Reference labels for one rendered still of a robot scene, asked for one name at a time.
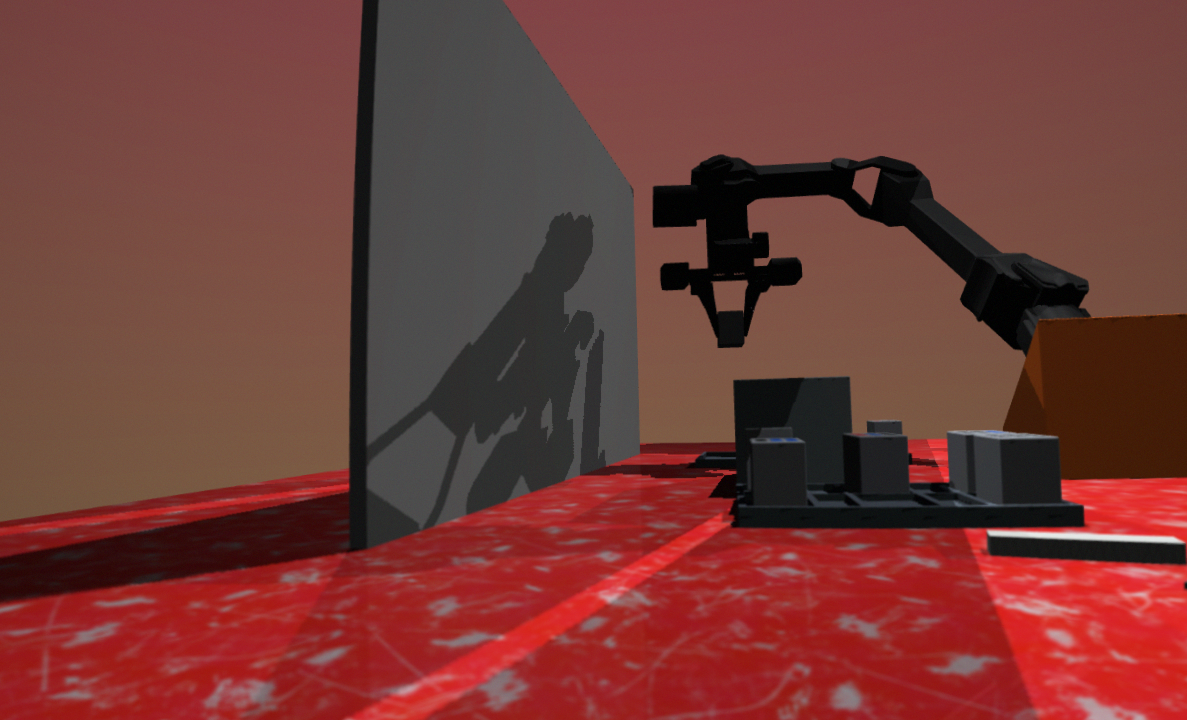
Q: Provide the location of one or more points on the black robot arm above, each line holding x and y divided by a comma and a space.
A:
1010, 292

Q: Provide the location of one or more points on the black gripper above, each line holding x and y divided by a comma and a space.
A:
785, 271

